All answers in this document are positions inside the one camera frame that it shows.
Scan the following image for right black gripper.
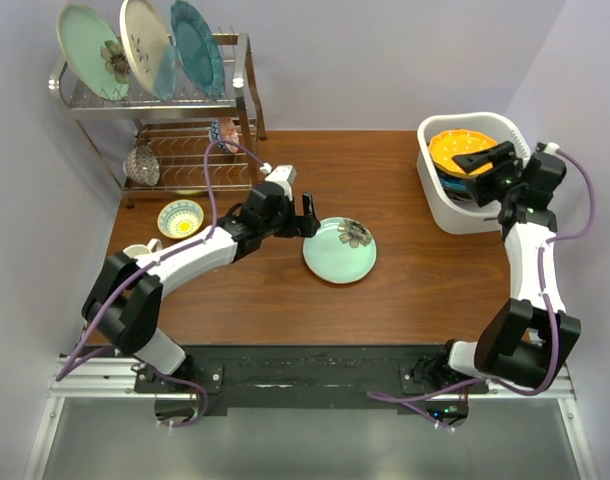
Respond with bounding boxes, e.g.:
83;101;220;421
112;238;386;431
450;142;521;208

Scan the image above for bright blue dotted plate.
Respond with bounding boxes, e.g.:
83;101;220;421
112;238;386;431
437;171;468;193

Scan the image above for orange dotted plate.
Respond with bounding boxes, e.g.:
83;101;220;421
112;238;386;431
428;129;497;179

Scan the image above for white plate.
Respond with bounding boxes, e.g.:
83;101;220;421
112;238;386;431
302;217;377;285

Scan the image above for black rimmed cream plate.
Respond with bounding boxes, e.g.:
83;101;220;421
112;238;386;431
445;188;475;202

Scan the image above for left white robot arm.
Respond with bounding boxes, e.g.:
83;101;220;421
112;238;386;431
82;181;320;392

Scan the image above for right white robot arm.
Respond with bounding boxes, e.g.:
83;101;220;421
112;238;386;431
405;141;581;396

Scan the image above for white plastic bin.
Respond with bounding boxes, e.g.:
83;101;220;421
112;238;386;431
416;112;531;235

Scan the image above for metal dish rack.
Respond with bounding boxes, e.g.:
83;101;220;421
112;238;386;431
48;32;267;204

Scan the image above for yellow blue patterned bowl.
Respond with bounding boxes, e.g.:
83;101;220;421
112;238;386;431
156;199;204;240

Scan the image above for blue orange patterned bowl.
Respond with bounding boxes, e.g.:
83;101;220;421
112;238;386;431
209;117;239;154

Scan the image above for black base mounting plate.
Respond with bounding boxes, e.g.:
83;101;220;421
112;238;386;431
134;343;491;419

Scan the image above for cream ceramic mug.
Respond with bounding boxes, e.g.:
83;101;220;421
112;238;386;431
123;238;162;258

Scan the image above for grey patterned bowl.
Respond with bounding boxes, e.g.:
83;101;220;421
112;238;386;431
122;145;160;187

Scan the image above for small light blue plate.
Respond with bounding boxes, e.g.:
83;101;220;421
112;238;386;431
153;45;177;100

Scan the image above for teal scalloped plate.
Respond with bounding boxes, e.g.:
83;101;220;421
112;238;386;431
170;1;225;100

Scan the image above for cream floral plate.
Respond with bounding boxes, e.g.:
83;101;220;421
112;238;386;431
119;0;172;99

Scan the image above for mint green flower plate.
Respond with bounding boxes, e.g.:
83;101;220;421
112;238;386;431
56;3;130;102

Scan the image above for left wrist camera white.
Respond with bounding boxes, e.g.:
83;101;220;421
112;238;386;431
260;162;297;200

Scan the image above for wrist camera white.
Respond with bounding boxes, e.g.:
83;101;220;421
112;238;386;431
536;142;560;155
260;162;297;200

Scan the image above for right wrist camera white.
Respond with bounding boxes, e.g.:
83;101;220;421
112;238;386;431
536;142;560;155

